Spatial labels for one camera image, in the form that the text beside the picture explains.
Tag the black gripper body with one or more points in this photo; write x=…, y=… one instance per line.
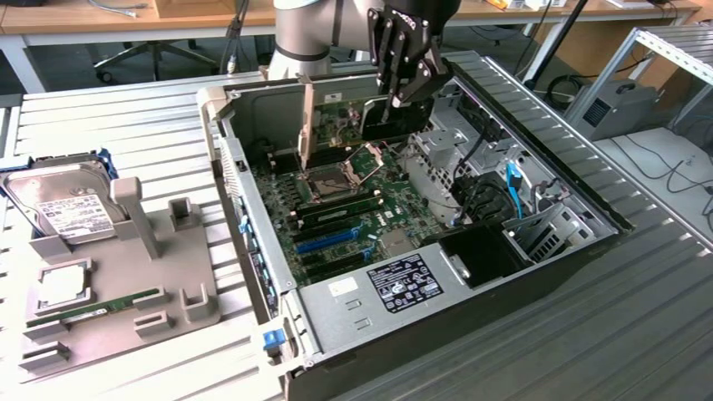
x=430, y=14

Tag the green graphics card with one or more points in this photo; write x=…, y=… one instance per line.
x=340, y=121

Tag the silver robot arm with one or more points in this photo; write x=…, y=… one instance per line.
x=300, y=33

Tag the yellow box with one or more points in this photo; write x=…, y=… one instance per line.
x=496, y=3

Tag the silver perforated disk bay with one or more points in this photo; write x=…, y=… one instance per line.
x=552, y=234
x=440, y=146

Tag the metal socket cover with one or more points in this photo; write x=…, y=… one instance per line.
x=372, y=151

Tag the black stand pole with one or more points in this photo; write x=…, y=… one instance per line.
x=558, y=39

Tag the wooden desk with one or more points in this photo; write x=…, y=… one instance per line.
x=57, y=21
x=586, y=12

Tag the green motherboard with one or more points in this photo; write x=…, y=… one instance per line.
x=392, y=200

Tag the CPU socket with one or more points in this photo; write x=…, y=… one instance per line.
x=323, y=186

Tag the black open PC case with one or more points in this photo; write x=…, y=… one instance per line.
x=558, y=175

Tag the grey metal box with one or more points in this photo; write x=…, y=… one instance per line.
x=624, y=113

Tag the green RAM stick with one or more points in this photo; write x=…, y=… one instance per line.
x=335, y=216
x=83, y=311

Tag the office chair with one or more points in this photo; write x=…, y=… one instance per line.
x=159, y=50

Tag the black expansion slot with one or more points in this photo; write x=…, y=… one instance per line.
x=335, y=262
x=340, y=272
x=326, y=233

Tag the blue expansion slot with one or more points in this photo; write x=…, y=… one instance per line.
x=328, y=241

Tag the blue slot latch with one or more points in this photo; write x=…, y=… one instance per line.
x=267, y=280
x=243, y=225
x=259, y=262

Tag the silver power supply unit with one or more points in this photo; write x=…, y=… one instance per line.
x=346, y=309

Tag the blue disk carrier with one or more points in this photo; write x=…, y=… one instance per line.
x=111, y=171

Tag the white side table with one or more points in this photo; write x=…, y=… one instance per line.
x=702, y=209

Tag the blue case latch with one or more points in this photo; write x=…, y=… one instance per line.
x=274, y=339

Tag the silver hard disk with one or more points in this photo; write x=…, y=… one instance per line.
x=50, y=204

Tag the grey parts rack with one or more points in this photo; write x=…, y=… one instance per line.
x=111, y=271

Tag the silver CPU chip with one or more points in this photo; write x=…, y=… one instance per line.
x=62, y=288

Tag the black plastic duct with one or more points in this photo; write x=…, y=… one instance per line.
x=484, y=255

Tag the aluminium frame rack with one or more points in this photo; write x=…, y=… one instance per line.
x=668, y=42

